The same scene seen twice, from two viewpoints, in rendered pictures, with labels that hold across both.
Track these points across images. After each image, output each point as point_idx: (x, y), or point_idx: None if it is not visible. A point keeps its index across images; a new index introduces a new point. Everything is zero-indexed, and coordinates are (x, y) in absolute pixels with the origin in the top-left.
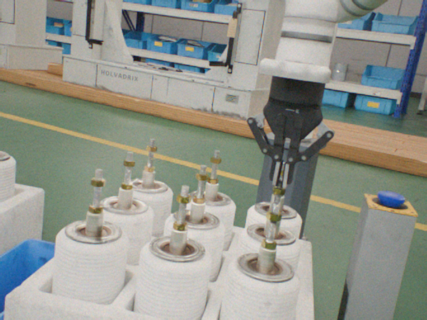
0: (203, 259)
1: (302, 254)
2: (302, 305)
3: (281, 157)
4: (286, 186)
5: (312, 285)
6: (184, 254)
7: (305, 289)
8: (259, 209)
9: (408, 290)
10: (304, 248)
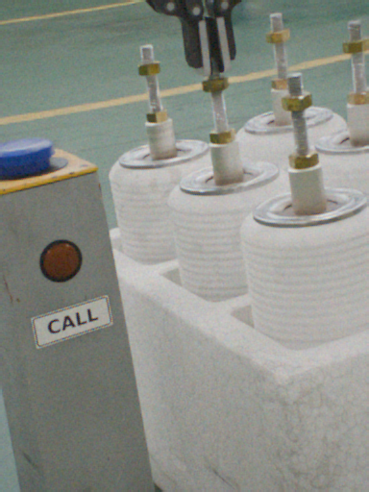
0: (242, 133)
1: (248, 334)
2: (140, 272)
3: (207, 6)
4: (199, 73)
5: (160, 302)
6: (270, 125)
7: (162, 289)
8: (335, 191)
9: None
10: (265, 350)
